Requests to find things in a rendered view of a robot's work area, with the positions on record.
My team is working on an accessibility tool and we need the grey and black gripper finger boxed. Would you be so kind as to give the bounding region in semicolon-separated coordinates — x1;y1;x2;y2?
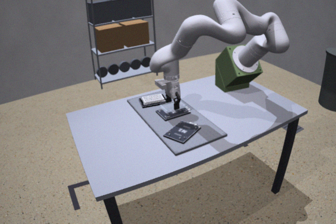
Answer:
165;94;172;103
173;92;181;110

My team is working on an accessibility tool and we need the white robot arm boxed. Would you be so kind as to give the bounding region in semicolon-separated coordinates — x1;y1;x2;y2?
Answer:
150;0;290;90

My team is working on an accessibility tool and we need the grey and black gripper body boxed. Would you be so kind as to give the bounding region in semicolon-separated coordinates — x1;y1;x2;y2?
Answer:
165;79;181;99

